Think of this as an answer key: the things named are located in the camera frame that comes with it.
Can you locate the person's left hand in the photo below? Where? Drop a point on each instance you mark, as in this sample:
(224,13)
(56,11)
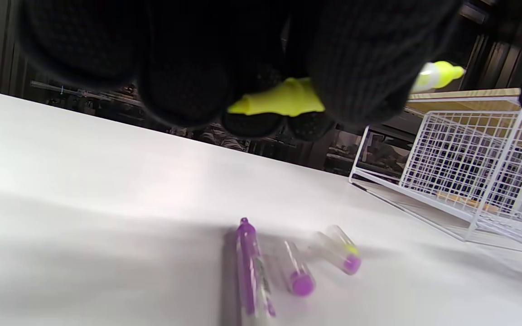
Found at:
(188,50)

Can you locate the yellow double-ended highlighter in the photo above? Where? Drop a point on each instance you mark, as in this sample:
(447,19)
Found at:
(283,97)

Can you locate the orange double-ended highlighter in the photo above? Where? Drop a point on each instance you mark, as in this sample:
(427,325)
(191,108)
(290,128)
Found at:
(465,201)

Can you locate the purple double-ended highlighter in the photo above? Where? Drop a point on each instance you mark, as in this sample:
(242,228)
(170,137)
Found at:
(247,262)

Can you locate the cluster of clear highlighter caps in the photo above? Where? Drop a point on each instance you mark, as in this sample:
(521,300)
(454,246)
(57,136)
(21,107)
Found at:
(302,283)

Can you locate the light wooden board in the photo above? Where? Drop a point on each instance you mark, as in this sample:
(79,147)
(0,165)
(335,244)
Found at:
(465,94)

